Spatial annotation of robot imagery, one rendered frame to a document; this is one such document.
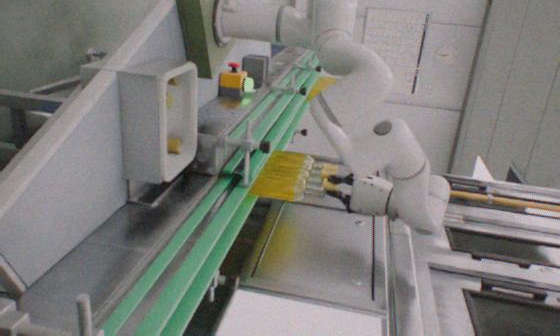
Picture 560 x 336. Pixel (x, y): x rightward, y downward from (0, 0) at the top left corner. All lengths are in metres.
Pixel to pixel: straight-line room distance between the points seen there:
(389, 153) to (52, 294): 0.62
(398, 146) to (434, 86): 6.26
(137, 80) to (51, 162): 0.23
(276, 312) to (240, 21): 0.69
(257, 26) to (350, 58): 0.34
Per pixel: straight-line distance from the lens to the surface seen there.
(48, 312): 0.75
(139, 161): 0.95
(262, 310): 1.00
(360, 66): 0.90
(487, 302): 1.26
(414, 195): 1.02
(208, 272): 0.94
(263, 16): 1.17
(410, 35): 6.99
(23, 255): 0.78
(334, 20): 1.02
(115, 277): 0.79
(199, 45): 1.17
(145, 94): 0.89
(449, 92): 7.20
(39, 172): 0.77
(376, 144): 0.90
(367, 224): 1.36
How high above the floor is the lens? 1.20
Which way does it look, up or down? 9 degrees down
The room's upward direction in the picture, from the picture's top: 98 degrees clockwise
